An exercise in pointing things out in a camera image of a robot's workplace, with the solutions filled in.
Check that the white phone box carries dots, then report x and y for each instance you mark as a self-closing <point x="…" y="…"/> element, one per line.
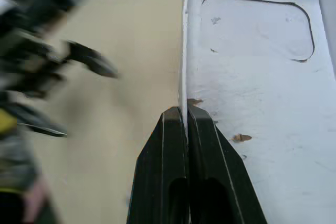
<point x="262" y="108"/>

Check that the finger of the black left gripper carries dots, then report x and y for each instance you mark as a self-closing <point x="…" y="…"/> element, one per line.
<point x="44" y="129"/>
<point x="92" y="60"/>

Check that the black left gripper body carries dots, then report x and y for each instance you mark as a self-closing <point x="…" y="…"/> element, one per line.
<point x="29" y="58"/>

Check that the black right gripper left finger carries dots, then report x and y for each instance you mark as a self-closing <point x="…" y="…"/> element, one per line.
<point x="157" y="171"/>

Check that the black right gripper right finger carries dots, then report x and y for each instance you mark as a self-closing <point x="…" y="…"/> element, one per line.
<point x="210" y="161"/>

